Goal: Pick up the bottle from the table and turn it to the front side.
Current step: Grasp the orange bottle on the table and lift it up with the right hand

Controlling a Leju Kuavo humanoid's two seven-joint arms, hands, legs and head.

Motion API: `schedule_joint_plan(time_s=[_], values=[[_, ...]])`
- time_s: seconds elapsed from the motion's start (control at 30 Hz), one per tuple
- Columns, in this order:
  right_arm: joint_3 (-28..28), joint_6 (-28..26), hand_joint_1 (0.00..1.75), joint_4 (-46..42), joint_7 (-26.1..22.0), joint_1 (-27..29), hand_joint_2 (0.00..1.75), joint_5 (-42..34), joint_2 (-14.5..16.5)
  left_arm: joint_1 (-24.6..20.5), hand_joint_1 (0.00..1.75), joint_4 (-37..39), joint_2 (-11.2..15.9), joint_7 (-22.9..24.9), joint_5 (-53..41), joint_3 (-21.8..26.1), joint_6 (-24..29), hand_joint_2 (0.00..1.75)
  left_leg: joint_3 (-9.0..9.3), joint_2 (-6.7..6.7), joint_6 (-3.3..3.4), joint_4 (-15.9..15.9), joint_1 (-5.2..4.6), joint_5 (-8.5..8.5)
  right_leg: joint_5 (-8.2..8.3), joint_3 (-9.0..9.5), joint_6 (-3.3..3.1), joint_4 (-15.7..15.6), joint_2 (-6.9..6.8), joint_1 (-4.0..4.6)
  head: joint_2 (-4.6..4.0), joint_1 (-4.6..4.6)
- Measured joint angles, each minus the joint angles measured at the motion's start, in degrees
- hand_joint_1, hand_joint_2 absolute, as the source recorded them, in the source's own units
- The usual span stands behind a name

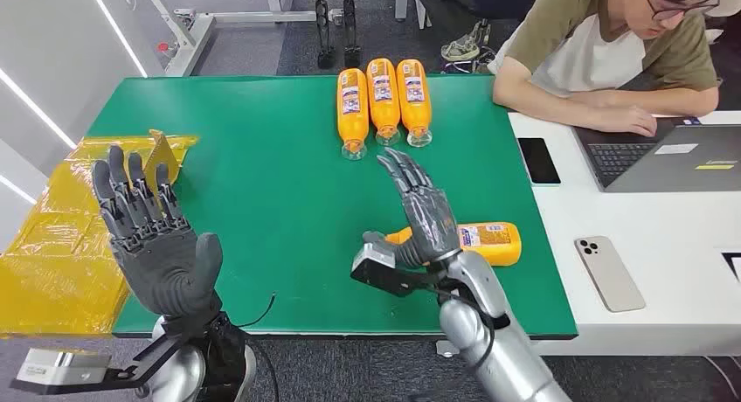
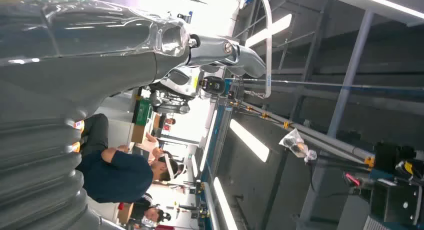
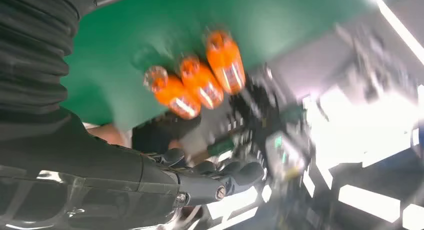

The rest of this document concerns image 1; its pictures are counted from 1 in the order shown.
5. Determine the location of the white metal frame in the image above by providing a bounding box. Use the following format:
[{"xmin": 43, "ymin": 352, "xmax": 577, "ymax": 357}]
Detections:
[{"xmin": 138, "ymin": 0, "xmax": 318, "ymax": 78}]

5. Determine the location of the person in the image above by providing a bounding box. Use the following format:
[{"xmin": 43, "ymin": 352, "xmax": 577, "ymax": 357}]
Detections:
[{"xmin": 492, "ymin": 0, "xmax": 741, "ymax": 138}]

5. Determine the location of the thin black cable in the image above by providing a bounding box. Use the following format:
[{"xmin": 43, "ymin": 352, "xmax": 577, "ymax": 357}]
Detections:
[{"xmin": 237, "ymin": 292, "xmax": 277, "ymax": 329}]

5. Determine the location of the green table mat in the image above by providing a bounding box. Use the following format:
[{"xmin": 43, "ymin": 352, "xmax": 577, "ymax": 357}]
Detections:
[{"xmin": 85, "ymin": 74, "xmax": 578, "ymax": 341}]

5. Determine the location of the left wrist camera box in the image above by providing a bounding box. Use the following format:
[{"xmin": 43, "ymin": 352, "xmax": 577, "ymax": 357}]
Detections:
[{"xmin": 10, "ymin": 348, "xmax": 112, "ymax": 396}]

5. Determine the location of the yellow taped cardboard box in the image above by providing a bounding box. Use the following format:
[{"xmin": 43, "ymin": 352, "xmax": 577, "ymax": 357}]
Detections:
[{"xmin": 0, "ymin": 129, "xmax": 200, "ymax": 338}]

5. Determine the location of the grey laptop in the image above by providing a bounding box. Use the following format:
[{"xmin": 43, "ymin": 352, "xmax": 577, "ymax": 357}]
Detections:
[{"xmin": 572, "ymin": 117, "xmax": 741, "ymax": 194}]

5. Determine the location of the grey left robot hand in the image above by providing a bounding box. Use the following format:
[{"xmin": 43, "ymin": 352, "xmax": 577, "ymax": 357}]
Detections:
[{"xmin": 92, "ymin": 145, "xmax": 225, "ymax": 322}]

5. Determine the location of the orange bottle with clear cap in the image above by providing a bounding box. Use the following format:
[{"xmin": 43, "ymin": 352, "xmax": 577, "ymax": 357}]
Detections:
[
  {"xmin": 366, "ymin": 58, "xmax": 402, "ymax": 148},
  {"xmin": 336, "ymin": 67, "xmax": 371, "ymax": 162},
  {"xmin": 396, "ymin": 58, "xmax": 433, "ymax": 149},
  {"xmin": 384, "ymin": 222, "xmax": 523, "ymax": 268}
]

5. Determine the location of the beige smartphone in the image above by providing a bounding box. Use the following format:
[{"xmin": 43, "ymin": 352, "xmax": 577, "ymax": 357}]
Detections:
[{"xmin": 574, "ymin": 235, "xmax": 648, "ymax": 314}]

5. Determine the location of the shoe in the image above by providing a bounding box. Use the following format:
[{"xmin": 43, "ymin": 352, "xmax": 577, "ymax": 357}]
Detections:
[{"xmin": 440, "ymin": 20, "xmax": 491, "ymax": 63}]

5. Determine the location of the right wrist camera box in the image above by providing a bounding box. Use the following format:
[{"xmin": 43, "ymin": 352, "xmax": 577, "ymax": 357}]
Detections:
[{"xmin": 350, "ymin": 242, "xmax": 430, "ymax": 299}]

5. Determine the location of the black smartphone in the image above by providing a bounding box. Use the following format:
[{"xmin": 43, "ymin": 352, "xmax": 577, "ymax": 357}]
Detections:
[{"xmin": 516, "ymin": 136, "xmax": 562, "ymax": 186}]

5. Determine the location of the black stand leg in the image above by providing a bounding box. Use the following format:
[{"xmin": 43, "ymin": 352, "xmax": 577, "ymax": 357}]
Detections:
[
  {"xmin": 301, "ymin": 0, "xmax": 337, "ymax": 71},
  {"xmin": 337, "ymin": 0, "xmax": 363, "ymax": 70}
]

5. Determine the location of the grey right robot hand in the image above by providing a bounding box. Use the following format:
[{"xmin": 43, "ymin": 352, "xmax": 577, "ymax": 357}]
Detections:
[{"xmin": 362, "ymin": 147, "xmax": 461, "ymax": 271}]

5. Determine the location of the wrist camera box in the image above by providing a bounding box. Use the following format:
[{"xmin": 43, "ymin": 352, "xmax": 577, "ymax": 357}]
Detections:
[
  {"xmin": 10, "ymin": 348, "xmax": 112, "ymax": 396},
  {"xmin": 350, "ymin": 242, "xmax": 430, "ymax": 299}
]

